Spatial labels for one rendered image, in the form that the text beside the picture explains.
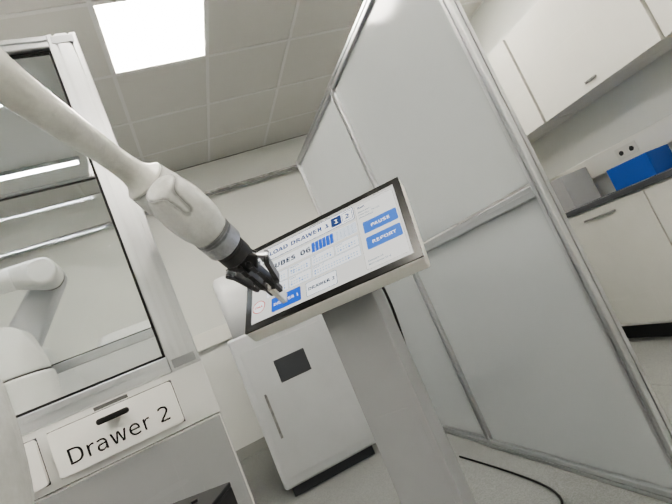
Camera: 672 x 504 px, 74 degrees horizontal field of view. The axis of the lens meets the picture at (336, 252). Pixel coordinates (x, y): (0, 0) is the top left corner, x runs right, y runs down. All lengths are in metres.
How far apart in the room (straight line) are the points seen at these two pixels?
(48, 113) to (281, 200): 3.98
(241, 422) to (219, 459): 3.16
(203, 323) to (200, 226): 3.52
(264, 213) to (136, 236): 3.40
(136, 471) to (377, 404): 0.62
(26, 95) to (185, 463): 0.91
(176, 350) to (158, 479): 0.32
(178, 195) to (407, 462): 0.88
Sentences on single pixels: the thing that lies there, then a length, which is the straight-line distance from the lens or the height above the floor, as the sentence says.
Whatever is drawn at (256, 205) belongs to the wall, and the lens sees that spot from 4.72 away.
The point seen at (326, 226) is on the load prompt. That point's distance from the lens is 1.29.
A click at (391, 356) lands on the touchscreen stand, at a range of 1.22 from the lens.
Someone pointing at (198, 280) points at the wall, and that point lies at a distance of 4.51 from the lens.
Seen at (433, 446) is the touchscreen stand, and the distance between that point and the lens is 1.28.
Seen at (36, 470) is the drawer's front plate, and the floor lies 0.86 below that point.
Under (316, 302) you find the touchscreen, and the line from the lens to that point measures 1.14.
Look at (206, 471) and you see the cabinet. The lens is 1.33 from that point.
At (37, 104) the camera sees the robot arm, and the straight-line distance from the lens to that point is 0.90.
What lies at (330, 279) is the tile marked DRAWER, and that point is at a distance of 1.15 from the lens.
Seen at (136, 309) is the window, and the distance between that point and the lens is 1.34.
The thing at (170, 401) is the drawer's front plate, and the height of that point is 0.88.
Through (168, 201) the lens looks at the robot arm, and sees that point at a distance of 0.94.
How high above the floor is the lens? 0.93
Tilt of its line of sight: 6 degrees up
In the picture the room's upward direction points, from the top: 23 degrees counter-clockwise
